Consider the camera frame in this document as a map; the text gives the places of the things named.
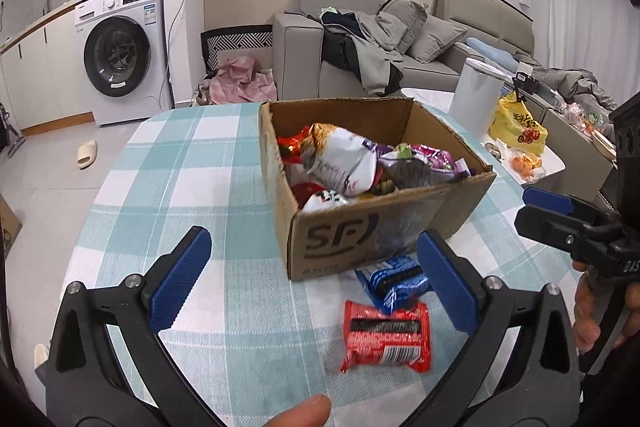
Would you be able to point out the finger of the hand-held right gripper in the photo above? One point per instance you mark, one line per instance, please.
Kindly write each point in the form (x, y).
(550, 229)
(550, 202)

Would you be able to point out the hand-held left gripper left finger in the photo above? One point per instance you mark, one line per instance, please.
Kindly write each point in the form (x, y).
(180, 277)

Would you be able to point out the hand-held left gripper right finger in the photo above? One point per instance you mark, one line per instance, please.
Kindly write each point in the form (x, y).
(450, 287)

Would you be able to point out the blue cookie packet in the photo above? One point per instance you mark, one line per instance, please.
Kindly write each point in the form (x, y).
(395, 282)

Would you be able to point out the red cookie packet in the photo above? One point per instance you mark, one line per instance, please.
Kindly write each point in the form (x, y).
(385, 342)

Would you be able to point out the large purple candy packet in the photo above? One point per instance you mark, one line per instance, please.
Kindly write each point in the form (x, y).
(415, 175)

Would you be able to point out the brown cardboard box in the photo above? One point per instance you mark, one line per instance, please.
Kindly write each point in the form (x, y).
(340, 242)

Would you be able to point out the small purple candy packet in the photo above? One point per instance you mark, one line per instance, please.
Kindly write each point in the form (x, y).
(435, 153)

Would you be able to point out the red chips bag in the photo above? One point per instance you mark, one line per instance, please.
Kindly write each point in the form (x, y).
(306, 193)

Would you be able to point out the white red-print snack packet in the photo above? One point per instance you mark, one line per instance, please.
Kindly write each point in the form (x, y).
(325, 200)

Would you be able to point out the white-backed snack packet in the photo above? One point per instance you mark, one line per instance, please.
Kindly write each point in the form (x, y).
(340, 157)

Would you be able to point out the red barcode snack packet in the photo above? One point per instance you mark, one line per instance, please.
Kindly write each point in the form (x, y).
(292, 143)

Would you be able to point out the person's right hand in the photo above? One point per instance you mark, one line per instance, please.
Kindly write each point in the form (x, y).
(585, 312)

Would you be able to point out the person's left hand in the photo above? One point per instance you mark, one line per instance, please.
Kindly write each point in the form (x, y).
(300, 414)

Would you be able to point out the bag of oranges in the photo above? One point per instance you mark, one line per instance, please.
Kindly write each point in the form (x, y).
(530, 164)

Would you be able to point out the beige side table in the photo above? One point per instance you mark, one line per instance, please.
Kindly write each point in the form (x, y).
(565, 157)

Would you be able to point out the yellow plastic bag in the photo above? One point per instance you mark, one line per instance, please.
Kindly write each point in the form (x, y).
(517, 127)

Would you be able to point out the teal checked tablecloth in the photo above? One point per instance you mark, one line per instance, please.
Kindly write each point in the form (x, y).
(200, 167)

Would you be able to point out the grey blanket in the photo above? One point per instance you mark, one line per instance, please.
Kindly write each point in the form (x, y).
(580, 84)

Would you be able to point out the white trash bin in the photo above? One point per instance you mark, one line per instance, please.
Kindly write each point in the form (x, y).
(472, 102)

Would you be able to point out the beige slipper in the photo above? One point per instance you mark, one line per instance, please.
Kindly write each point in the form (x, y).
(41, 357)
(87, 154)

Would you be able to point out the white coffee table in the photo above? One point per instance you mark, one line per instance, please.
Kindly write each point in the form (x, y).
(430, 96)

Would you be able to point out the blue pillow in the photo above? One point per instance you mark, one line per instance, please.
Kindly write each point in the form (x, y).
(492, 52)

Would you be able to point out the small floor cardboard box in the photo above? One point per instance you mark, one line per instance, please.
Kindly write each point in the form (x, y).
(7, 232)

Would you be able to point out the white curtain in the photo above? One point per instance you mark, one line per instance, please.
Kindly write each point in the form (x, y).
(575, 7)

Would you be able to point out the grey pillow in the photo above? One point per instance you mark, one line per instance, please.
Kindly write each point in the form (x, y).
(435, 39)

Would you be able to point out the pink cloth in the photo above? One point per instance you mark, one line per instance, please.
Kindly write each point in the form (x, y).
(240, 79)

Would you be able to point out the white washing machine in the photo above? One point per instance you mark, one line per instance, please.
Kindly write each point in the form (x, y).
(120, 57)

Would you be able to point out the grey jacket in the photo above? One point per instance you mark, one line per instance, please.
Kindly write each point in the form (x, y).
(380, 32)

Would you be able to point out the black patterned basket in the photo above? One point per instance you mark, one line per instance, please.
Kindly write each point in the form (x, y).
(235, 39)

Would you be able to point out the white kitchen counter cabinet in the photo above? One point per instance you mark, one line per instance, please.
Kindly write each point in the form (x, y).
(45, 72)

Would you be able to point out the grey sofa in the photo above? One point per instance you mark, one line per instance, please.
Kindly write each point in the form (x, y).
(300, 57)

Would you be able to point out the dark clothing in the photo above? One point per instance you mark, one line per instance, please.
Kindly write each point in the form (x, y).
(340, 47)

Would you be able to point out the chrome faucet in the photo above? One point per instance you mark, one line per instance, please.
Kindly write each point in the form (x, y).
(49, 4)

